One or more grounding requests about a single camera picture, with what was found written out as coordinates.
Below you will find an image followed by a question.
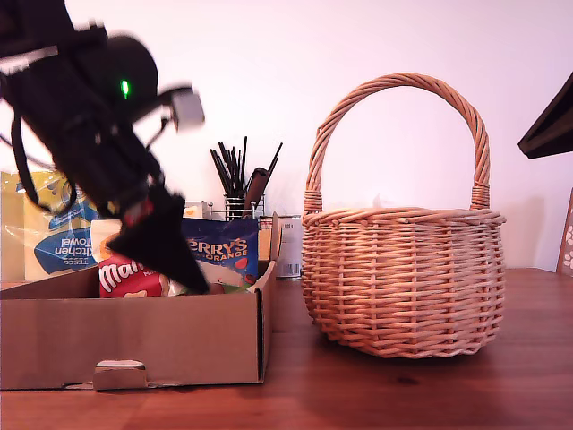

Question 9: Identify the blue Terry's orange eggs bag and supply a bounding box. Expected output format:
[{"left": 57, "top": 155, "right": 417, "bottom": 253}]
[{"left": 181, "top": 218, "right": 261, "bottom": 288}]

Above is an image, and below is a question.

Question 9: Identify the white green Galaxy eggs bag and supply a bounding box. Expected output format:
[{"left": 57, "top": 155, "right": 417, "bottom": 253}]
[{"left": 167, "top": 263, "right": 256, "bottom": 297}]

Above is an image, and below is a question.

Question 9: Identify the white Porlex box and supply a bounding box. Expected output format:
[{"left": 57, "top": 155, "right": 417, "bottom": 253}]
[{"left": 183, "top": 200, "right": 212, "bottom": 220}]

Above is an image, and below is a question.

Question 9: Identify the brown cardboard box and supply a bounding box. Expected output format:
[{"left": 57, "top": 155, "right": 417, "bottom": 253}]
[{"left": 0, "top": 211, "right": 284, "bottom": 391}]

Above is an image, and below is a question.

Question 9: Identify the red Maltesers bunnies bag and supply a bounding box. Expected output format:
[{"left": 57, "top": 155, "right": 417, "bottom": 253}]
[{"left": 91, "top": 219, "right": 171, "bottom": 299}]

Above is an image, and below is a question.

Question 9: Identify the thin black stick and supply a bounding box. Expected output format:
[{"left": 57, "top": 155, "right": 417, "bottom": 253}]
[
  {"left": 263, "top": 142, "right": 285, "bottom": 180},
  {"left": 218, "top": 141, "right": 238, "bottom": 198},
  {"left": 239, "top": 135, "right": 248, "bottom": 198},
  {"left": 209, "top": 149, "right": 228, "bottom": 198}
]

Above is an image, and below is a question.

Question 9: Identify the cream labelled carton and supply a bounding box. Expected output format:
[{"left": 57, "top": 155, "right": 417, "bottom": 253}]
[{"left": 258, "top": 218, "right": 273, "bottom": 262}]

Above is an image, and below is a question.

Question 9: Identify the yellow kitchen towel pack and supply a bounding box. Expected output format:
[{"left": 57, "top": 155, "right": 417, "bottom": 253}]
[{"left": 0, "top": 169, "right": 108, "bottom": 283}]

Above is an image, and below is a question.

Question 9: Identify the brown paw print board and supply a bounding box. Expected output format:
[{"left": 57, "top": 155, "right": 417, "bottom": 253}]
[{"left": 556, "top": 187, "right": 573, "bottom": 275}]

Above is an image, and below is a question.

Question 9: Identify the wire utensil holder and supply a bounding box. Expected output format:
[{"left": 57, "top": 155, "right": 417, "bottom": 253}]
[{"left": 222, "top": 193, "right": 266, "bottom": 220}]

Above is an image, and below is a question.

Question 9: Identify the dark brown utensil handle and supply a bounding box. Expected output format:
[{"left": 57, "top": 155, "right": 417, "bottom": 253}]
[{"left": 244, "top": 167, "right": 270, "bottom": 217}]

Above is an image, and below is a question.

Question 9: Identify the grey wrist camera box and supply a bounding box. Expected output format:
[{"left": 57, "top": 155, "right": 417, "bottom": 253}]
[{"left": 154, "top": 82, "right": 206, "bottom": 134}]

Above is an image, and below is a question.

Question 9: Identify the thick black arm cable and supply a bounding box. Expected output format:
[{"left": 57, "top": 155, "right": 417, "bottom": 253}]
[{"left": 9, "top": 107, "right": 53, "bottom": 214}]

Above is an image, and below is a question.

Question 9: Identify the woven wicker basket with handle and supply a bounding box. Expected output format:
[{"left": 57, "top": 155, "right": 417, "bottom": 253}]
[{"left": 300, "top": 73, "right": 508, "bottom": 360}]

